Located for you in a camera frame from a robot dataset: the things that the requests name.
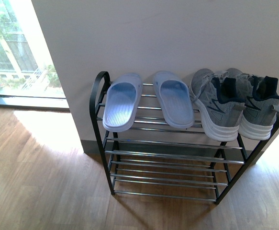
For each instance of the light blue slipper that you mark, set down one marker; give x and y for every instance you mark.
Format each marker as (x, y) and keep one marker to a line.
(123, 97)
(174, 98)

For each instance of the grey sneaker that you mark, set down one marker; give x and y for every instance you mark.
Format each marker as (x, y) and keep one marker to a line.
(215, 95)
(261, 101)

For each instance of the black metal shoe rack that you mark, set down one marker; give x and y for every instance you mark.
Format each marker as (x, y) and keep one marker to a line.
(153, 158)

